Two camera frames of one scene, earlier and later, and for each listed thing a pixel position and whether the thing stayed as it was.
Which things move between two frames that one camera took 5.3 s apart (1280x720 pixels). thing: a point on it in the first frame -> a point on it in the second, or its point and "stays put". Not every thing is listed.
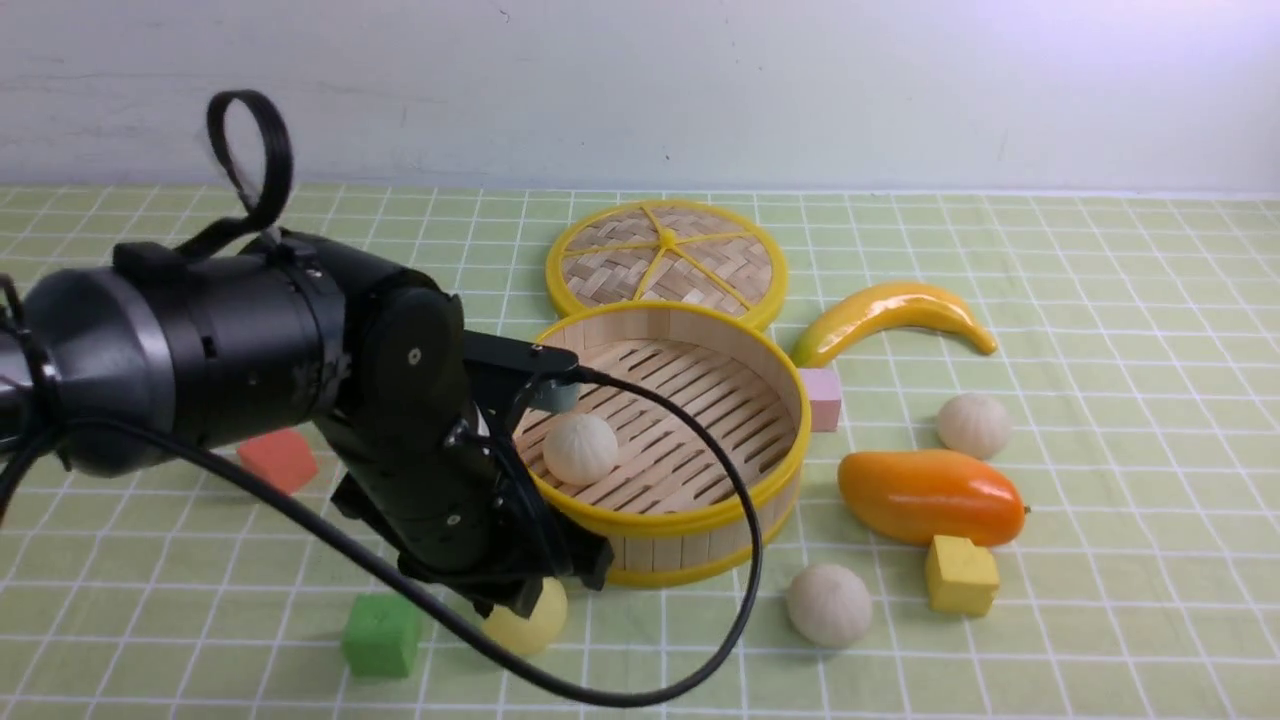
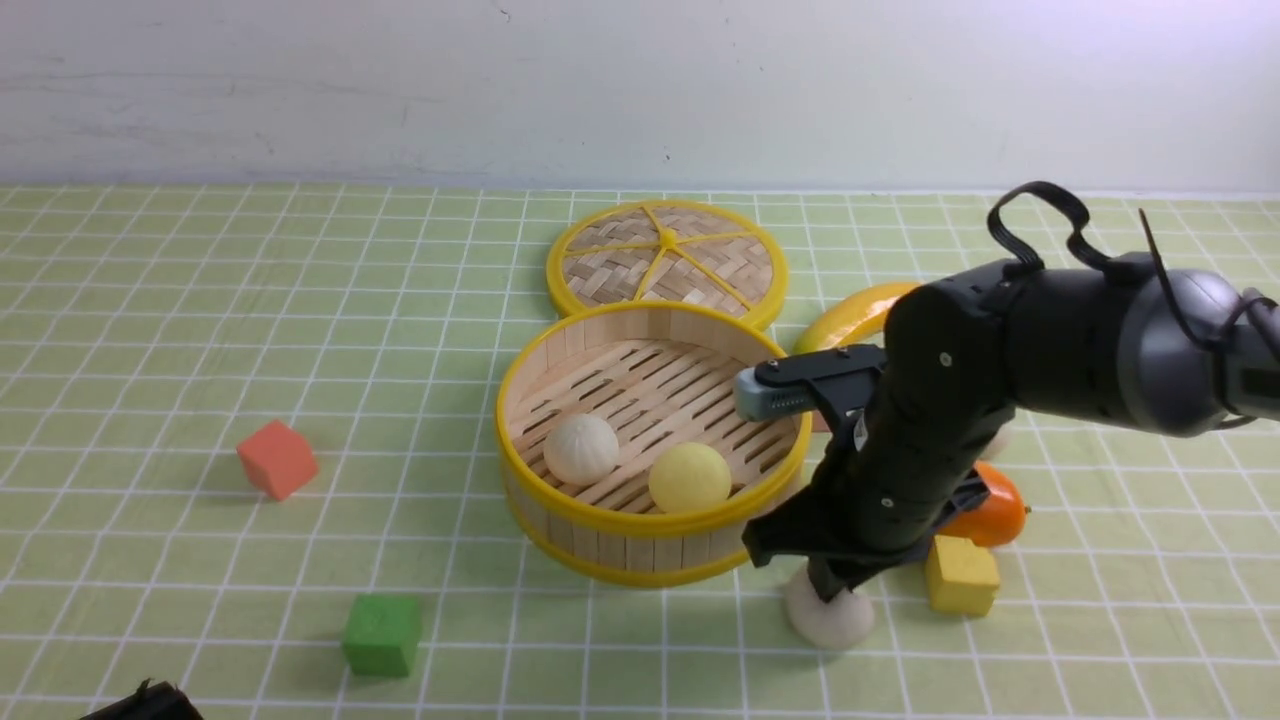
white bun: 578,449 stays put
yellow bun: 533,635 -> 689,477
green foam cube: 381,636 stays put
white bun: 828,605 stays put
